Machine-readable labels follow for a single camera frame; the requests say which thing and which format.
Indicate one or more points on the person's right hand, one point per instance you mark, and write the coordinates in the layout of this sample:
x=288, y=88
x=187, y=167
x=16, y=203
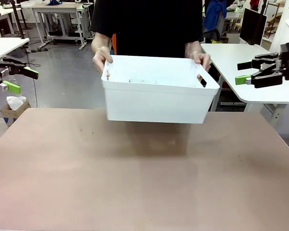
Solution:
x=101, y=57

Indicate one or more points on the white crumpled tissue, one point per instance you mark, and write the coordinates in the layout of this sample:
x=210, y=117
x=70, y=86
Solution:
x=14, y=101

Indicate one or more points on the white rounded desk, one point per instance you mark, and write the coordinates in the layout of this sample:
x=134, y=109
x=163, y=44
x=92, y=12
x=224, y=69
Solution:
x=231, y=60

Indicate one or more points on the black flat monitor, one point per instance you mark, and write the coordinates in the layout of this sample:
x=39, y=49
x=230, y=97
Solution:
x=253, y=25

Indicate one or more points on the white plastic basket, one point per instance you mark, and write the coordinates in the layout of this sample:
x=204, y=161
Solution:
x=156, y=103

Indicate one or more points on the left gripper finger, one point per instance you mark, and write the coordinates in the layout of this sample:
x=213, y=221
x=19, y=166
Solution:
x=11, y=87
x=19, y=68

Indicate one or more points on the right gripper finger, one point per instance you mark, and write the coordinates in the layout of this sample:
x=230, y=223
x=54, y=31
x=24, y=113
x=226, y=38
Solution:
x=260, y=61
x=262, y=78

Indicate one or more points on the cardboard box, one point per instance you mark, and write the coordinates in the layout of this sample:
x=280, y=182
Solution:
x=14, y=115

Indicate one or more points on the person's left hand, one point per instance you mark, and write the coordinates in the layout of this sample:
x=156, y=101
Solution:
x=202, y=59

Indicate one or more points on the orange object behind person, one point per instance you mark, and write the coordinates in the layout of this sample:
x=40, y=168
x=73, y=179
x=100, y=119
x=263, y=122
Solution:
x=114, y=44

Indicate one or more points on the white metal-frame workbench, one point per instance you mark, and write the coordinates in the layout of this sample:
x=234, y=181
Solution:
x=57, y=9

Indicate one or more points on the blue hanging jacket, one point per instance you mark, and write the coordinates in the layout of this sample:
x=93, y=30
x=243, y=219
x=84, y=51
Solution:
x=215, y=14

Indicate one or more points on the white desk with grey legs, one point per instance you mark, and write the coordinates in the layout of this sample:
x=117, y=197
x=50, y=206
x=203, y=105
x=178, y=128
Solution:
x=4, y=47

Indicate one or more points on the person's right forearm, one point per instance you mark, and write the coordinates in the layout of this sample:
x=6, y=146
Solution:
x=100, y=41

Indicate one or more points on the black pole with round base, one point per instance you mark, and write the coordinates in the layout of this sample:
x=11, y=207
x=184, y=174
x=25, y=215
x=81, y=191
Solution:
x=17, y=21

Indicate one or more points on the person in black t-shirt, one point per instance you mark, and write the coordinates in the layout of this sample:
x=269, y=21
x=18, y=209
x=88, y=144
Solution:
x=147, y=29

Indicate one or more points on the person's left forearm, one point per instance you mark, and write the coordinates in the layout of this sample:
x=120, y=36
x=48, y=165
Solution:
x=192, y=47

